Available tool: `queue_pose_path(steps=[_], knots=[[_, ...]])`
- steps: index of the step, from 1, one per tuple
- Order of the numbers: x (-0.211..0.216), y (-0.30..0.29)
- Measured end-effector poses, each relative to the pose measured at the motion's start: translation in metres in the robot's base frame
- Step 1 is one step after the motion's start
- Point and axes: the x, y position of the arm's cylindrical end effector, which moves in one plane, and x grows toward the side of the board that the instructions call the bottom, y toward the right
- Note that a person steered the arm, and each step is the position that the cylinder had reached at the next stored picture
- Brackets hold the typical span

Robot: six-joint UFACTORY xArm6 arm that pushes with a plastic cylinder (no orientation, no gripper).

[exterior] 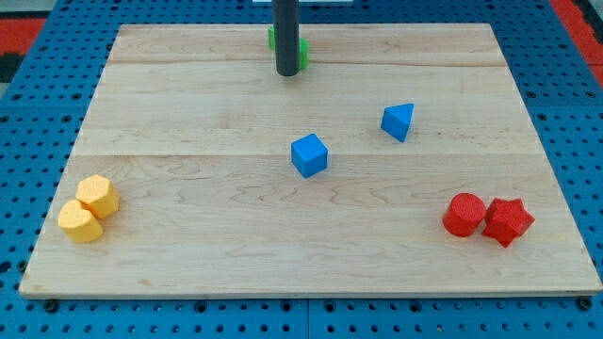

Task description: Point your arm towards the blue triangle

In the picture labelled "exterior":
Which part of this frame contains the blue triangle block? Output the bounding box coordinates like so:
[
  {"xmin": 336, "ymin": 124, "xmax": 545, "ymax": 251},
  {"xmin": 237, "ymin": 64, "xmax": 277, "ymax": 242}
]
[{"xmin": 381, "ymin": 103, "xmax": 415, "ymax": 142}]

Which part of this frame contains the blue cube block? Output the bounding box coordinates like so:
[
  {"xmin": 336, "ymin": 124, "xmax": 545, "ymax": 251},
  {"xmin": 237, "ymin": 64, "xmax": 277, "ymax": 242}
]
[{"xmin": 291, "ymin": 134, "xmax": 328, "ymax": 178}]

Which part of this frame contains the wooden board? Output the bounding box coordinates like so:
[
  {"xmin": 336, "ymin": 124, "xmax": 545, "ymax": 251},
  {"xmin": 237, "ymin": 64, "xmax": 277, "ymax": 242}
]
[{"xmin": 19, "ymin": 24, "xmax": 602, "ymax": 299}]

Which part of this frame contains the green block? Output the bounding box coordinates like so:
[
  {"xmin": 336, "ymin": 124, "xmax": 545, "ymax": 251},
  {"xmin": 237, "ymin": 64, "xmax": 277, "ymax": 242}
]
[{"xmin": 268, "ymin": 25, "xmax": 309, "ymax": 71}]

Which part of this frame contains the red cylinder block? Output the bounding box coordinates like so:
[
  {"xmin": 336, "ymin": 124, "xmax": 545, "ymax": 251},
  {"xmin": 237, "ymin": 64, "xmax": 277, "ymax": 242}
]
[{"xmin": 442, "ymin": 192, "xmax": 486, "ymax": 237}]

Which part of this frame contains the yellow hexagon block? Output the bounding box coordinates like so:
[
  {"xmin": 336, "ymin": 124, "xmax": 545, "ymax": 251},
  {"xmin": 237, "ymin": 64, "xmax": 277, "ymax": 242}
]
[{"xmin": 75, "ymin": 174, "xmax": 121, "ymax": 218}]

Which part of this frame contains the red star block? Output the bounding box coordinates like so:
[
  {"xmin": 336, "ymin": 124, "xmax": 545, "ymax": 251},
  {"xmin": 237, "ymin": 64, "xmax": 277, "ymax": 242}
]
[{"xmin": 481, "ymin": 198, "xmax": 535, "ymax": 248}]

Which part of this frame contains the yellow heart block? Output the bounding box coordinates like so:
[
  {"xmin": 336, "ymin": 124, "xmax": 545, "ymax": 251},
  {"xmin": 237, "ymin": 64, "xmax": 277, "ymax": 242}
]
[{"xmin": 57, "ymin": 200, "xmax": 104, "ymax": 243}]

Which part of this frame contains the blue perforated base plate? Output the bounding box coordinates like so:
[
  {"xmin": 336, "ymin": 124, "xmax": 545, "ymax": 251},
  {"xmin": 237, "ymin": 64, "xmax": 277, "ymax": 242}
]
[{"xmin": 1, "ymin": 1, "xmax": 602, "ymax": 338}]

